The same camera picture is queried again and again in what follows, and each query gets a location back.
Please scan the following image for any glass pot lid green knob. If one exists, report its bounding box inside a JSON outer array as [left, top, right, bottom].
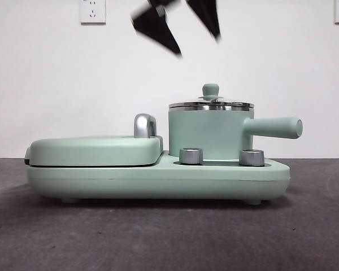
[[168, 83, 254, 110]]

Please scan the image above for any mint green hinged grill lid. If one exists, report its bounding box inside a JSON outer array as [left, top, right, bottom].
[[24, 134, 164, 167]]

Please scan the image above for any silver control knob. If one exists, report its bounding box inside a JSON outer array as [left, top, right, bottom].
[[239, 149, 266, 167], [179, 147, 204, 165]]

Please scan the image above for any mint green breakfast machine base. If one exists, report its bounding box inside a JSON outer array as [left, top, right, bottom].
[[27, 149, 291, 205]]

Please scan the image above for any chrome grill lid handle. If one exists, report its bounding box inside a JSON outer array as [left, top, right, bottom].
[[133, 113, 159, 139]]

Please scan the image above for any mint green pot with handle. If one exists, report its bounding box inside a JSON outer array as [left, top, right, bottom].
[[168, 107, 303, 159]]

